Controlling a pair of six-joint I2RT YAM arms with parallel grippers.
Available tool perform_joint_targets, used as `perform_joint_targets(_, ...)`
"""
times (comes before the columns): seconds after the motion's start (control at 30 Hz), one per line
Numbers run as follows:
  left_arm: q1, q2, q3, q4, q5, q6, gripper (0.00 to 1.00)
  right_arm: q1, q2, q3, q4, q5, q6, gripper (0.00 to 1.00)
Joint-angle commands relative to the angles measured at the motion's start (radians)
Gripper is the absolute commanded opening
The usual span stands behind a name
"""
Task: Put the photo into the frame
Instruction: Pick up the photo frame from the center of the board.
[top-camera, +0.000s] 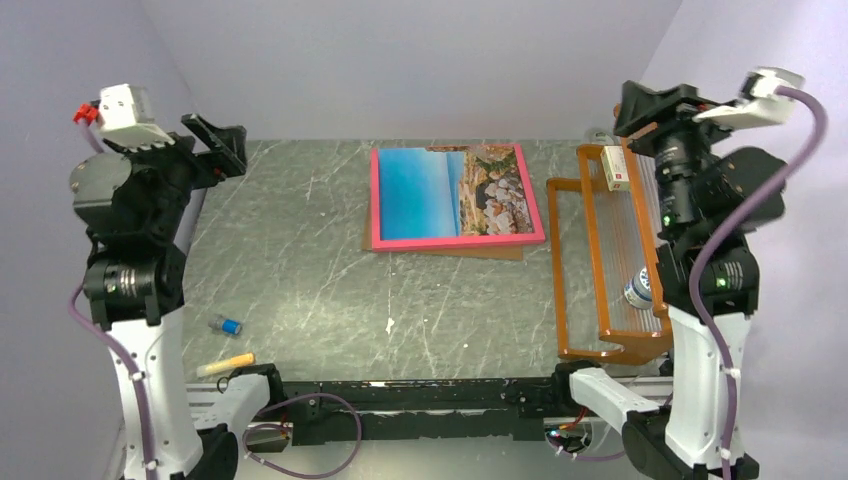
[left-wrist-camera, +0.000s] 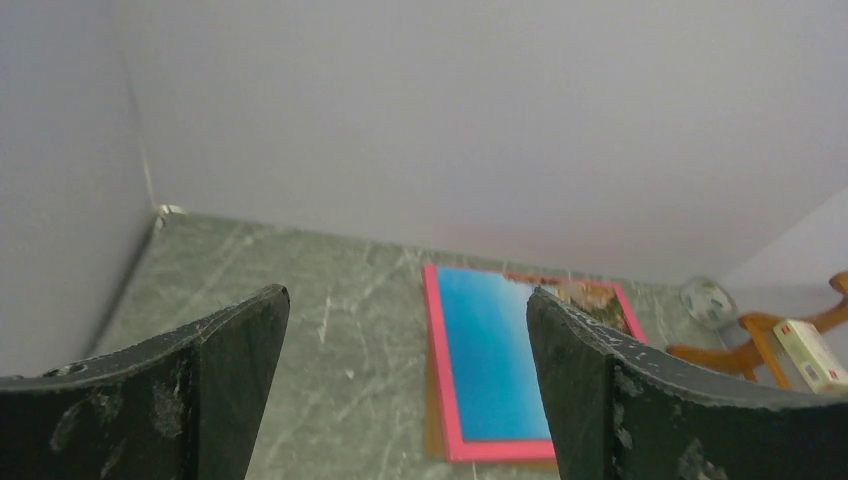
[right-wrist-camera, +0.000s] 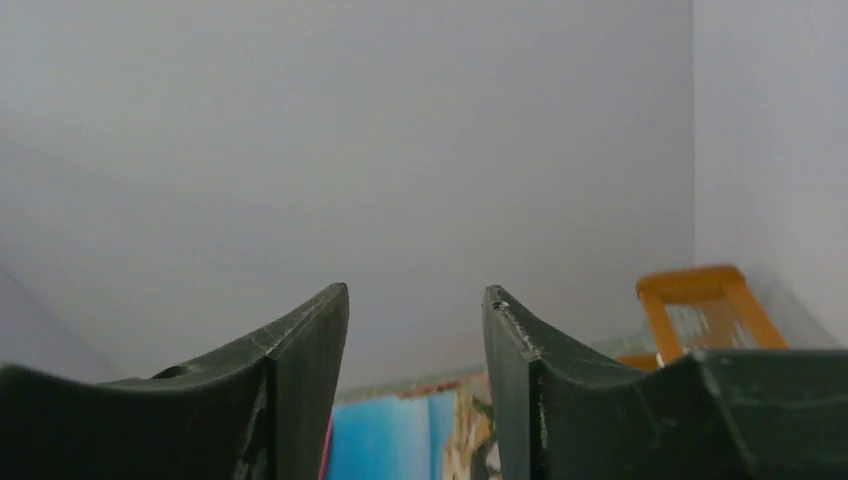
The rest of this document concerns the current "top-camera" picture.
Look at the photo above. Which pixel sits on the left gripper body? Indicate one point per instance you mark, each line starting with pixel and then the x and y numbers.
pixel 174 170

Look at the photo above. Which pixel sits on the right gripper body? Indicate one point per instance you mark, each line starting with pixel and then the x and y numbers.
pixel 674 112

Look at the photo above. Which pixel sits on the pink wooden picture frame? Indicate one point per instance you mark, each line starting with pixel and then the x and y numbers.
pixel 457 244

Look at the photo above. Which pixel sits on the brown frame backing board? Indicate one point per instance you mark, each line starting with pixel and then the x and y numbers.
pixel 510 253

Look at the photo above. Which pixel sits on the seaside landscape photo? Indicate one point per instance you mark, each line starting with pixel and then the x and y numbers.
pixel 450 192

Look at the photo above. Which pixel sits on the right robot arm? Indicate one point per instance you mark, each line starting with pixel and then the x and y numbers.
pixel 708 275

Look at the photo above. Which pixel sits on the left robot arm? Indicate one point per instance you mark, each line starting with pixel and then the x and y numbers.
pixel 132 199

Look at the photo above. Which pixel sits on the small white red box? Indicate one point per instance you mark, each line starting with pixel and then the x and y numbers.
pixel 615 168

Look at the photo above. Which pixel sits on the orange wooden rack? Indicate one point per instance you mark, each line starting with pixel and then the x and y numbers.
pixel 620 239

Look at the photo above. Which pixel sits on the blue capped small bottle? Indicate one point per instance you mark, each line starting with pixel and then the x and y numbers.
pixel 225 325

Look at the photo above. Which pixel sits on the white blue can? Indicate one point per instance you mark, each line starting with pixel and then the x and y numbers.
pixel 637 291

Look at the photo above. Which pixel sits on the yellow orange marker tube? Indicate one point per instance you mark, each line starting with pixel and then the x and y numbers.
pixel 225 365

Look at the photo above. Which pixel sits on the white round wall object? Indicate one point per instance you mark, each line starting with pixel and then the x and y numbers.
pixel 600 137

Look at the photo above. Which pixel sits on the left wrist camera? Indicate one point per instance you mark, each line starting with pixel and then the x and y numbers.
pixel 122 115

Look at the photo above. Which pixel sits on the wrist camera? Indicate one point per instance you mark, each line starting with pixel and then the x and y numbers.
pixel 122 115
pixel 757 104

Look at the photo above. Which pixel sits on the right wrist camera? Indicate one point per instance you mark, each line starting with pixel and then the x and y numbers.
pixel 757 104

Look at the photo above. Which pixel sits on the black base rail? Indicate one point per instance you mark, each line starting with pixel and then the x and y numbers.
pixel 521 408

